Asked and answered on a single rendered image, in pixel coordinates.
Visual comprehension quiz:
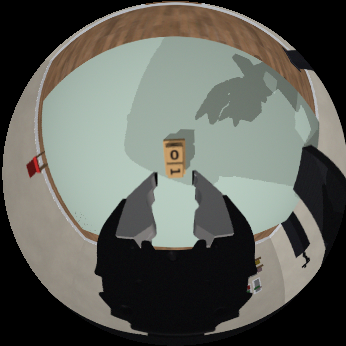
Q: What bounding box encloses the brown number cube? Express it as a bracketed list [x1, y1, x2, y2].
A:
[167, 162, 184, 178]
[166, 143, 183, 163]

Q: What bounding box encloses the brown wooden tray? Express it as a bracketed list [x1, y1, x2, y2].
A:
[163, 138, 186, 175]

